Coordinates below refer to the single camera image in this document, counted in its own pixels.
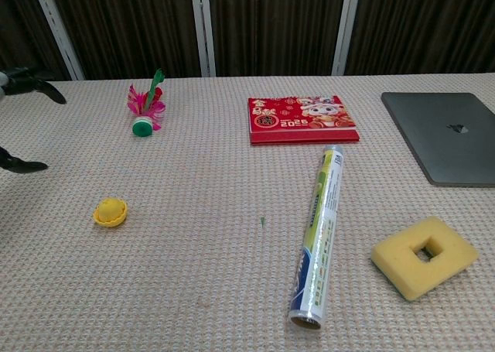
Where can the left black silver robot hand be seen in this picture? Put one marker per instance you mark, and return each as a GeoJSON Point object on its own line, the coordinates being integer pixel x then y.
{"type": "Point", "coordinates": [23, 82]}

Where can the small yellow lump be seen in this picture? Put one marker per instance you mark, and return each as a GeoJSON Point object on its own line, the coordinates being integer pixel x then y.
{"type": "Point", "coordinates": [111, 209]}

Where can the yellow shallow cup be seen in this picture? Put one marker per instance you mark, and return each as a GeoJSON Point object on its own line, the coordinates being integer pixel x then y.
{"type": "Point", "coordinates": [110, 224]}

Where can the dark pleated curtain panel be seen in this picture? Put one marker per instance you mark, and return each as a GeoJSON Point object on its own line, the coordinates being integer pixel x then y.
{"type": "Point", "coordinates": [19, 27]}
{"type": "Point", "coordinates": [127, 23]}
{"type": "Point", "coordinates": [274, 23]}
{"type": "Point", "coordinates": [425, 23]}

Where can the pink green feather shuttlecock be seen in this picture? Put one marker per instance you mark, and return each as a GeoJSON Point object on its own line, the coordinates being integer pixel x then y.
{"type": "Point", "coordinates": [142, 127]}

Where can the beige woven tablecloth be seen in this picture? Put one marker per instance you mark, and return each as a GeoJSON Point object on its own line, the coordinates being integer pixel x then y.
{"type": "Point", "coordinates": [201, 197]}

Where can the tiny green feather scrap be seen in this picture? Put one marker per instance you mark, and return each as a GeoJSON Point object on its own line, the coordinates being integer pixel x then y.
{"type": "Point", "coordinates": [262, 221]}

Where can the red 2026 desk calendar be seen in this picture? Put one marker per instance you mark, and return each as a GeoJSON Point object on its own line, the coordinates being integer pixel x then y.
{"type": "Point", "coordinates": [298, 135]}

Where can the cling film roll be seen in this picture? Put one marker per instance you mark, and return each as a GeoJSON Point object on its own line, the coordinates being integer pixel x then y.
{"type": "Point", "coordinates": [321, 232]}

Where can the yellow sponge with square hole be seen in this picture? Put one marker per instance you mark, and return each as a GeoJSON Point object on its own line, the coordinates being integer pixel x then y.
{"type": "Point", "coordinates": [398, 265]}

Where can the grey closed laptop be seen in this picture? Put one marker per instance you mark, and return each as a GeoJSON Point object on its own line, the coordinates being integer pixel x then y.
{"type": "Point", "coordinates": [444, 143]}

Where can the white metal frame post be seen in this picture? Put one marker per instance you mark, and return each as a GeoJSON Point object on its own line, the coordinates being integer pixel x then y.
{"type": "Point", "coordinates": [58, 31]}
{"type": "Point", "coordinates": [346, 27]}
{"type": "Point", "coordinates": [203, 27]}

